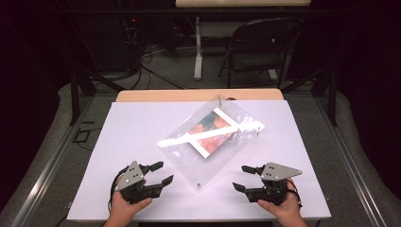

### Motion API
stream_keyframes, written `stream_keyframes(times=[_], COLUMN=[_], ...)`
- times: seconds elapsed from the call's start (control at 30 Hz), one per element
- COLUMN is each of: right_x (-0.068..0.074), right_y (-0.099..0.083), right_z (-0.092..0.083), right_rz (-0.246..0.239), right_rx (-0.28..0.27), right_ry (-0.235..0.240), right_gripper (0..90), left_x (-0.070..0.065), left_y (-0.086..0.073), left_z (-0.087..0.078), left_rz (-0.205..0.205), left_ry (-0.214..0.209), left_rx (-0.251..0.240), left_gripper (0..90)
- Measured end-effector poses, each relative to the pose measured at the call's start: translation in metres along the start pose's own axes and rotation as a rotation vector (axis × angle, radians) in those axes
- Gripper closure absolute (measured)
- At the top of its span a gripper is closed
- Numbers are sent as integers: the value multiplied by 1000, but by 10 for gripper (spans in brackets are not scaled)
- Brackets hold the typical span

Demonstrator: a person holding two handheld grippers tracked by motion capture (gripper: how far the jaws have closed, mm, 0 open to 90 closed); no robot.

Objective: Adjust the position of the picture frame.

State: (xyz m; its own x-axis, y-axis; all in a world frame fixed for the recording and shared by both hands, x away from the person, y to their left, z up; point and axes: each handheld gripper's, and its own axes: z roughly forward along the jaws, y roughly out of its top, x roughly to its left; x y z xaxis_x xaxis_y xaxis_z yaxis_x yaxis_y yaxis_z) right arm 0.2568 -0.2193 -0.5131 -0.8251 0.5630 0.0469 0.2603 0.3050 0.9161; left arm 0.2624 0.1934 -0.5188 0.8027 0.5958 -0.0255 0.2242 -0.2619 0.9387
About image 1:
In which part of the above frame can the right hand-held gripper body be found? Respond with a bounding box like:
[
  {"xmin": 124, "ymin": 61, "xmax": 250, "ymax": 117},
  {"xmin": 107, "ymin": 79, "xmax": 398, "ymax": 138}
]
[{"xmin": 247, "ymin": 162, "xmax": 303, "ymax": 206}]

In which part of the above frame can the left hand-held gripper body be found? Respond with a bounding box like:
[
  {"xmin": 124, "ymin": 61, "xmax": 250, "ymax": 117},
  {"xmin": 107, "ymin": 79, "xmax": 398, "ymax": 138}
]
[{"xmin": 113, "ymin": 160, "xmax": 164, "ymax": 204}]

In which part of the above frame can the clear acrylic photo frame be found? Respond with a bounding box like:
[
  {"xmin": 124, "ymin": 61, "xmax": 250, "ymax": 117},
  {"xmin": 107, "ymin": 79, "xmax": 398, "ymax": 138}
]
[{"xmin": 156, "ymin": 94, "xmax": 266, "ymax": 194}]

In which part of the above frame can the colourful painting print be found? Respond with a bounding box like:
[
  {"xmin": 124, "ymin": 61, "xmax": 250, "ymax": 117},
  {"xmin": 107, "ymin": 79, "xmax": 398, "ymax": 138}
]
[{"xmin": 183, "ymin": 107, "xmax": 240, "ymax": 160}]

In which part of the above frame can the person's left hand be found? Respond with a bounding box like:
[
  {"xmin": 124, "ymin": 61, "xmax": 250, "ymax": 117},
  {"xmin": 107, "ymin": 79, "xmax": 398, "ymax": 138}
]
[{"xmin": 108, "ymin": 179, "xmax": 153, "ymax": 222}]

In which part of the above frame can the person's right hand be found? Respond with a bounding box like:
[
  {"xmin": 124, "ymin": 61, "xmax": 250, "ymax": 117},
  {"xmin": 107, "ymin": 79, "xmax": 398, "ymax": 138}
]
[{"xmin": 256, "ymin": 177, "xmax": 301, "ymax": 222}]

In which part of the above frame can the white table board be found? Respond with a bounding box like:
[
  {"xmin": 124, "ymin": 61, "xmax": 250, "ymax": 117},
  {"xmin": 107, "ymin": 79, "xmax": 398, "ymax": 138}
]
[{"xmin": 66, "ymin": 99, "xmax": 332, "ymax": 221}]

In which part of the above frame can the wooden table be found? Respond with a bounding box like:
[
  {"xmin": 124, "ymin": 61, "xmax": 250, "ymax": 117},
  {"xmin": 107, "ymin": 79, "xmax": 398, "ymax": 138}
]
[{"xmin": 115, "ymin": 88, "xmax": 285, "ymax": 103}]

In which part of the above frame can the black metal stand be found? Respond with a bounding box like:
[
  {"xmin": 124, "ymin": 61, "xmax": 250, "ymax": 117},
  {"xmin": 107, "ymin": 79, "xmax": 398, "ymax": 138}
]
[
  {"xmin": 69, "ymin": 66, "xmax": 126, "ymax": 127},
  {"xmin": 281, "ymin": 65, "xmax": 339, "ymax": 128}
]

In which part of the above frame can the black folding chair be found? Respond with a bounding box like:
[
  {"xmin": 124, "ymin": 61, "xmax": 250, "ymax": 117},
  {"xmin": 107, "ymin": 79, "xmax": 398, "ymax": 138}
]
[{"xmin": 218, "ymin": 16, "xmax": 305, "ymax": 90}]

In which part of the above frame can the white desk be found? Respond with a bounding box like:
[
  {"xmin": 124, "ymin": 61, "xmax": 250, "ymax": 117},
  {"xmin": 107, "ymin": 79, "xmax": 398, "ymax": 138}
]
[{"xmin": 174, "ymin": 0, "xmax": 312, "ymax": 81}]

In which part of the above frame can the dark equipment rack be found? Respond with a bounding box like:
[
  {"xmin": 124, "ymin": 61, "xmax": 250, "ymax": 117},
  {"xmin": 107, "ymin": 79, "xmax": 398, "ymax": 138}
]
[{"xmin": 118, "ymin": 12, "xmax": 144, "ymax": 71}]

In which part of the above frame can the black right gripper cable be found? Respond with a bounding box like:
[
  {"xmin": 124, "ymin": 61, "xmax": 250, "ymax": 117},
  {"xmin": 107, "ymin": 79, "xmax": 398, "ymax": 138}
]
[{"xmin": 286, "ymin": 179, "xmax": 305, "ymax": 208}]

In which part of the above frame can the aluminium rail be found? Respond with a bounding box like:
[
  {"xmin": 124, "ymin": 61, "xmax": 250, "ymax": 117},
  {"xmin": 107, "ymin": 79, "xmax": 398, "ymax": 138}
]
[
  {"xmin": 9, "ymin": 94, "xmax": 96, "ymax": 227},
  {"xmin": 314, "ymin": 94, "xmax": 392, "ymax": 227}
]

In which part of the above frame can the black floor cable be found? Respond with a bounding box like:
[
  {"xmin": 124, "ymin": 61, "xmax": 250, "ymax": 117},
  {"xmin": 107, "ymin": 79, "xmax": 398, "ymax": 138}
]
[{"xmin": 127, "ymin": 44, "xmax": 188, "ymax": 91}]

